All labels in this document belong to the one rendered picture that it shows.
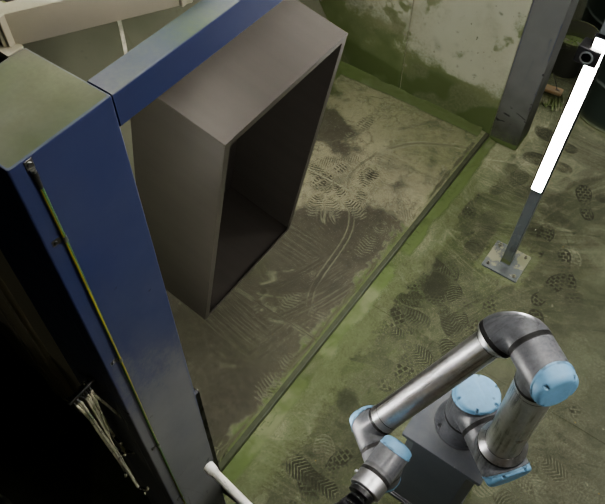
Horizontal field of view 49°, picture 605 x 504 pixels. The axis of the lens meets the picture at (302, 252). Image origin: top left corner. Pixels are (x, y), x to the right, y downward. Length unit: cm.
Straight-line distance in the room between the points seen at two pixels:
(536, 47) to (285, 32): 202
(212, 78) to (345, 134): 226
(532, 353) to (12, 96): 125
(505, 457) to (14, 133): 167
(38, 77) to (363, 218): 284
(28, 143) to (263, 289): 257
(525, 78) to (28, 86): 328
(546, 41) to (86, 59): 232
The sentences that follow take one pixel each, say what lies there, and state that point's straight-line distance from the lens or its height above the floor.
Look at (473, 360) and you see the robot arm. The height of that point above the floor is 134.
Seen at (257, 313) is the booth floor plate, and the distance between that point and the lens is 334.
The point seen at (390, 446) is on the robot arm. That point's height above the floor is 116.
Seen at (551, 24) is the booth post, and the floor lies 87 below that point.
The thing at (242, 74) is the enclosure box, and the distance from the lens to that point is 199.
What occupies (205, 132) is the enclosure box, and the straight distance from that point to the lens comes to 184.
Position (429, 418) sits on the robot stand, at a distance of 249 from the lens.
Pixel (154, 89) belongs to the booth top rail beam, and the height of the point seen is 225.
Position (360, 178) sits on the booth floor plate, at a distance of 390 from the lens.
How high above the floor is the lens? 290
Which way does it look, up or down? 54 degrees down
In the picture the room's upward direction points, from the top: 1 degrees clockwise
